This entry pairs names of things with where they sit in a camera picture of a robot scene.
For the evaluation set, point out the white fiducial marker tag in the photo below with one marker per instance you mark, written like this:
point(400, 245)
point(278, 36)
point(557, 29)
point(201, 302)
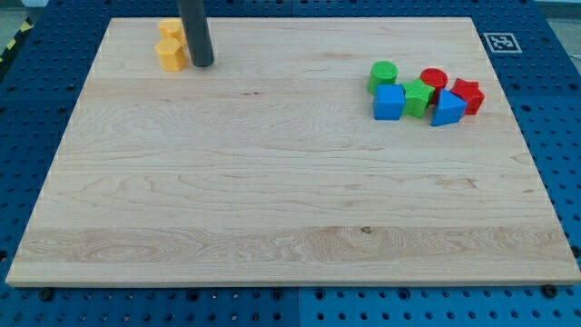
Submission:
point(502, 43)

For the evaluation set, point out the blue cube block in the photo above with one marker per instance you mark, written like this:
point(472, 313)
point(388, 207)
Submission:
point(388, 102)

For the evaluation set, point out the red cylinder block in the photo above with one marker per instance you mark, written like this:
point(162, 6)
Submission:
point(436, 78)

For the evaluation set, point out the black bolt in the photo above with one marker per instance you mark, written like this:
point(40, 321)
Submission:
point(550, 291)
point(45, 294)

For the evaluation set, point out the wooden board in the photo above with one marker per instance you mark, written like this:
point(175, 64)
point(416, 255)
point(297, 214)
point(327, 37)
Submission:
point(268, 168)

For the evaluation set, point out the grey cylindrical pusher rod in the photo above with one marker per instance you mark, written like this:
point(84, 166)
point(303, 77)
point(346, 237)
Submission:
point(197, 32)

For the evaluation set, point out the black bolt right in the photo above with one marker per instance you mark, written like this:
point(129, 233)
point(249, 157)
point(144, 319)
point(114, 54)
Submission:
point(550, 291)

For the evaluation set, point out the green cylinder block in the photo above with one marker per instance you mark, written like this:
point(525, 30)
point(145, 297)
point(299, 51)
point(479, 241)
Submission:
point(382, 72)

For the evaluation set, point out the green star block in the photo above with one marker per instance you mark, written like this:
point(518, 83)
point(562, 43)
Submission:
point(418, 96)

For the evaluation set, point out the red star block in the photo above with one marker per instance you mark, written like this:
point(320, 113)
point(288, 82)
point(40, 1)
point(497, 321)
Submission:
point(470, 92)

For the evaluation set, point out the blue triangle block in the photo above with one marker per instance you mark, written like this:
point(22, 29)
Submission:
point(449, 109)

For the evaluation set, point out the black bolt left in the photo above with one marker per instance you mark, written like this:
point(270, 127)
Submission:
point(45, 294)

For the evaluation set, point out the yellow block behind hexagon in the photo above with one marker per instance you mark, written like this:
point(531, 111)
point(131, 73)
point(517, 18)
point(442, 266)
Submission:
point(172, 28)

